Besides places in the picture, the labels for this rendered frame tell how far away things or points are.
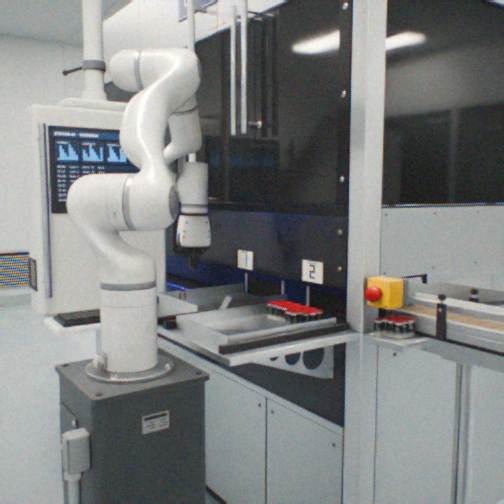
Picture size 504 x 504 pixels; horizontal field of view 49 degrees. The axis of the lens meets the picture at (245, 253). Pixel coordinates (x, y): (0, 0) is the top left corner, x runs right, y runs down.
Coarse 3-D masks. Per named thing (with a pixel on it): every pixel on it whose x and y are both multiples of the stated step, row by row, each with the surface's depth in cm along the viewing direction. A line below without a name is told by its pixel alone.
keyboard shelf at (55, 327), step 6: (48, 318) 193; (48, 324) 187; (54, 324) 184; (90, 324) 184; (96, 324) 185; (54, 330) 180; (60, 330) 178; (66, 330) 179; (72, 330) 180; (78, 330) 181; (84, 330) 182; (90, 330) 183; (96, 330) 184
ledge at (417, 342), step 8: (368, 336) 141; (384, 336) 140; (416, 336) 140; (376, 344) 139; (384, 344) 136; (392, 344) 134; (400, 344) 133; (408, 344) 133; (416, 344) 134; (424, 344) 136
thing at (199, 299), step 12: (204, 288) 192; (216, 288) 194; (228, 288) 197; (240, 288) 200; (168, 300) 176; (180, 300) 169; (192, 300) 186; (204, 300) 186; (216, 300) 186; (240, 300) 169; (252, 300) 172; (264, 300) 175; (276, 300) 177
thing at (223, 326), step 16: (256, 304) 163; (176, 320) 148; (192, 320) 151; (208, 320) 153; (224, 320) 156; (240, 320) 157; (256, 320) 157; (272, 320) 157; (320, 320) 143; (208, 336) 134; (224, 336) 128; (240, 336) 129; (256, 336) 131
